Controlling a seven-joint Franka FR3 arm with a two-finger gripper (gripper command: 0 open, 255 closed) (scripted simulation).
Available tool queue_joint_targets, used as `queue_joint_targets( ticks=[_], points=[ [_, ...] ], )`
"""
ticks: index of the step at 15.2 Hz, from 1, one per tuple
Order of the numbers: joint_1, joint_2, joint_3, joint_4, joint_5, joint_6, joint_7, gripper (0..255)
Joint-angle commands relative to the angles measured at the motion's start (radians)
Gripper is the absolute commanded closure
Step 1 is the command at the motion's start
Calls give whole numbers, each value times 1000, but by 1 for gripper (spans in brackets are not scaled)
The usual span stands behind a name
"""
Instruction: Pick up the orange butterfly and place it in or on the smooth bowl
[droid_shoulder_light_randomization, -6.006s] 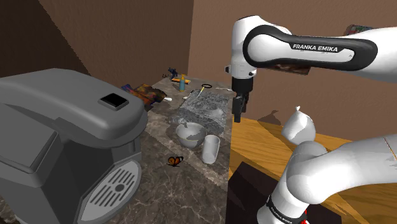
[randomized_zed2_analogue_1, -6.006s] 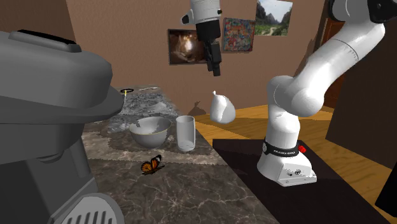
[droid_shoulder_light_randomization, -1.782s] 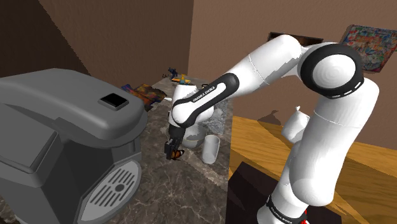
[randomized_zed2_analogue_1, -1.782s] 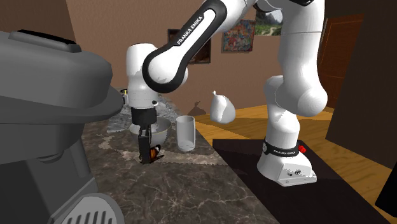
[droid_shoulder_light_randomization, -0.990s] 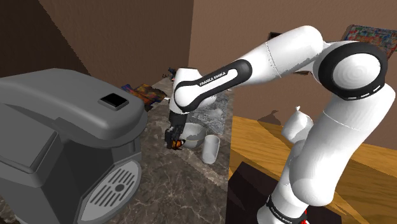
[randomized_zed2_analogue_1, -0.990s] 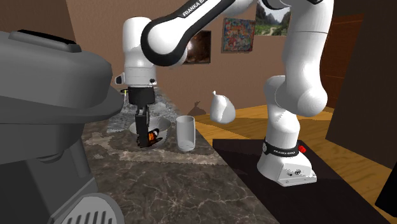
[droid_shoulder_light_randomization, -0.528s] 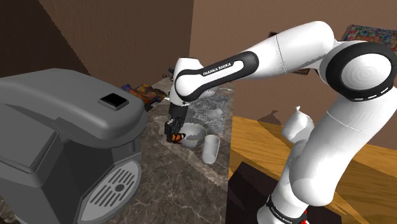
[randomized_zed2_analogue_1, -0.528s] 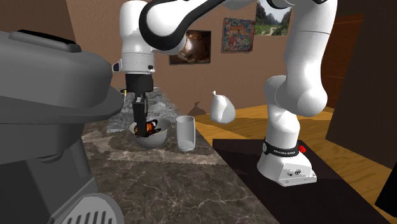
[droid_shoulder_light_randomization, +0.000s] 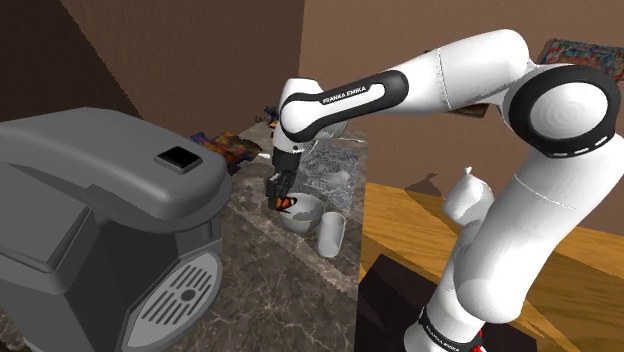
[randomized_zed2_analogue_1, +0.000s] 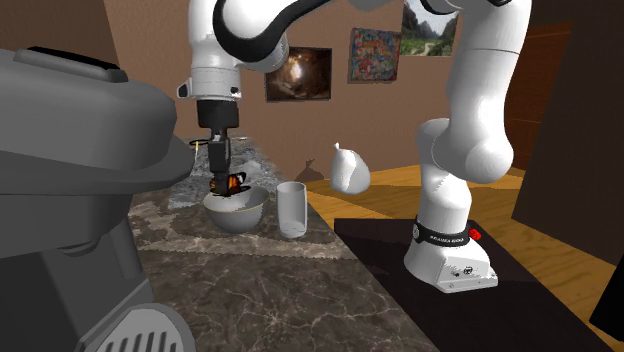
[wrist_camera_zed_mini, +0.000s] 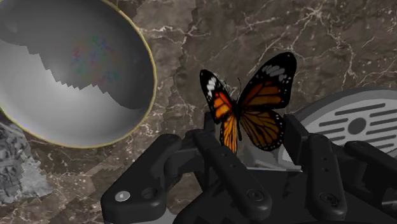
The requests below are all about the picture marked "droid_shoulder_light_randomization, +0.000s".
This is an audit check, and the grey coffee machine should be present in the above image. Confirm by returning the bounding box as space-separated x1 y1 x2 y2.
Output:
0 107 234 352

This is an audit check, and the colourful patterned cloth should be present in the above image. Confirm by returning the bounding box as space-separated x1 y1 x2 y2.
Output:
189 130 263 176

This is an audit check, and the colourful wall picture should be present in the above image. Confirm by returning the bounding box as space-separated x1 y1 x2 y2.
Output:
537 37 624 90

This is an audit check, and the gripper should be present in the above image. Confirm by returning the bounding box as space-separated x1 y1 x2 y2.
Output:
265 148 304 211

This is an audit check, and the white cup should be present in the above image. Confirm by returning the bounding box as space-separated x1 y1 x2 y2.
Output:
317 210 347 259

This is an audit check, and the orange and black small object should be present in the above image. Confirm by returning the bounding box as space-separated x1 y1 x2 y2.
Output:
274 195 299 214

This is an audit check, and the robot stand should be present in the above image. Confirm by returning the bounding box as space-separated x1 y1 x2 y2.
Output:
354 253 538 352

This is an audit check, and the grey bowl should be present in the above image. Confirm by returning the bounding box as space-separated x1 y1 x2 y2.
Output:
278 192 326 234

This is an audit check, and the dark blue small figure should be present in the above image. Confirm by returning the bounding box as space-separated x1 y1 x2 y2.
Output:
255 106 281 130

